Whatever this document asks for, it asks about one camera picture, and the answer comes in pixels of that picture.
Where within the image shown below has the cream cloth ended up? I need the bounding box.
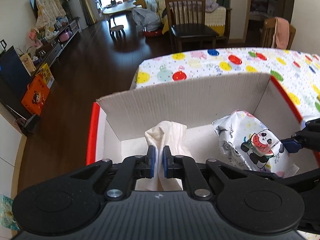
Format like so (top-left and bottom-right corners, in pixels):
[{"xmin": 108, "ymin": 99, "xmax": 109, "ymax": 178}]
[{"xmin": 134, "ymin": 120, "xmax": 193, "ymax": 192}]

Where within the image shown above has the panda print tissue pack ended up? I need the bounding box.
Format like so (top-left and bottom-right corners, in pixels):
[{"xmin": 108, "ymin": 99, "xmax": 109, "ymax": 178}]
[{"xmin": 213, "ymin": 111, "xmax": 299, "ymax": 178}]

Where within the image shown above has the red white cardboard box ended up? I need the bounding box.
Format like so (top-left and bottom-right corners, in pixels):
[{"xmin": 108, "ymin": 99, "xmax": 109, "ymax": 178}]
[{"xmin": 86, "ymin": 73, "xmax": 303, "ymax": 164}]

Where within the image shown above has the balloon print tablecloth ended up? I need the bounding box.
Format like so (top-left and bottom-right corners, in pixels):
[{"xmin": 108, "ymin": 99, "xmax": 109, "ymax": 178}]
[{"xmin": 130, "ymin": 47, "xmax": 319, "ymax": 118}]

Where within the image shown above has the pink towel on chair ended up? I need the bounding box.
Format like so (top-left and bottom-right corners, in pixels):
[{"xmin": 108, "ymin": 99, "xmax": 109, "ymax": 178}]
[{"xmin": 272, "ymin": 17, "xmax": 290, "ymax": 50}]

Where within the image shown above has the wooden chair with towel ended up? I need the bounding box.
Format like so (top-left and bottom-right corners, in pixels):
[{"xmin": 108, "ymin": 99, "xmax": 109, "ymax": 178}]
[{"xmin": 260, "ymin": 18, "xmax": 296, "ymax": 50}]

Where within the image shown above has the orange gift bag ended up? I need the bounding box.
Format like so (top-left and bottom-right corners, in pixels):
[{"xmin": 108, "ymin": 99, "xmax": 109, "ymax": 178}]
[{"xmin": 21, "ymin": 75, "xmax": 50, "ymax": 115}]

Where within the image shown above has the long low tv cabinet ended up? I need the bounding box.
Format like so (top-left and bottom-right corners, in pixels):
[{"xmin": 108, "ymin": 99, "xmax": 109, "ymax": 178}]
[{"xmin": 35, "ymin": 19, "xmax": 81, "ymax": 68}]

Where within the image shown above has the grey bag on floor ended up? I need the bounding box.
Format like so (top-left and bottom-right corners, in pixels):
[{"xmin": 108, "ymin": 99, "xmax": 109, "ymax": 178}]
[{"xmin": 132, "ymin": 7, "xmax": 161, "ymax": 31}]

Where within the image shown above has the small wooden stool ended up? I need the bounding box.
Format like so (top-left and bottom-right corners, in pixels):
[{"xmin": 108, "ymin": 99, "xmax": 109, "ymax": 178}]
[{"xmin": 110, "ymin": 25, "xmax": 126, "ymax": 38}]

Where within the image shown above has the dark wooden dining chair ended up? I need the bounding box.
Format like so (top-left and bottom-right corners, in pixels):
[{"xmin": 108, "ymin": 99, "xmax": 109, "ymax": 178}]
[{"xmin": 165, "ymin": 0, "xmax": 219, "ymax": 53}]

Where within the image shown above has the sofa with cream cover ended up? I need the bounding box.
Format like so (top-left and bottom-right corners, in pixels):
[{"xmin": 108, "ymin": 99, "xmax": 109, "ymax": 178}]
[{"xmin": 144, "ymin": 0, "xmax": 232, "ymax": 42}]

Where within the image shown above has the light wooden coffee table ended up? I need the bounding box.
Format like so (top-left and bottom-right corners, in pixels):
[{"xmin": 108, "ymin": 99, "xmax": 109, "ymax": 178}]
[{"xmin": 103, "ymin": 0, "xmax": 136, "ymax": 29}]

